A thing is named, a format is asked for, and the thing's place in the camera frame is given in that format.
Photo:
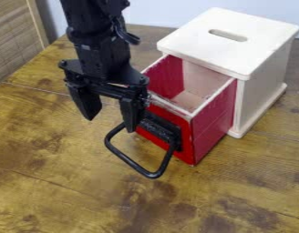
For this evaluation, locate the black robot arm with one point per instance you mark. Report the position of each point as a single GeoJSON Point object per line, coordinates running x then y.
{"type": "Point", "coordinates": [95, 17]}

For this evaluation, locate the white wooden box cabinet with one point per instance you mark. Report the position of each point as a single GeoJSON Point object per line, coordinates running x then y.
{"type": "Point", "coordinates": [246, 47]}

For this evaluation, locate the black metal drawer handle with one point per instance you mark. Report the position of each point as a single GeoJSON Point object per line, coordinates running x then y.
{"type": "Point", "coordinates": [163, 130]}

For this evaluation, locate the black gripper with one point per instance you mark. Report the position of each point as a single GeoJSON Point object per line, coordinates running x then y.
{"type": "Point", "coordinates": [101, 73]}

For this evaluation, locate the red wooden drawer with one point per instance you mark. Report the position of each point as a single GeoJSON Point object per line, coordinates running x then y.
{"type": "Point", "coordinates": [194, 98]}

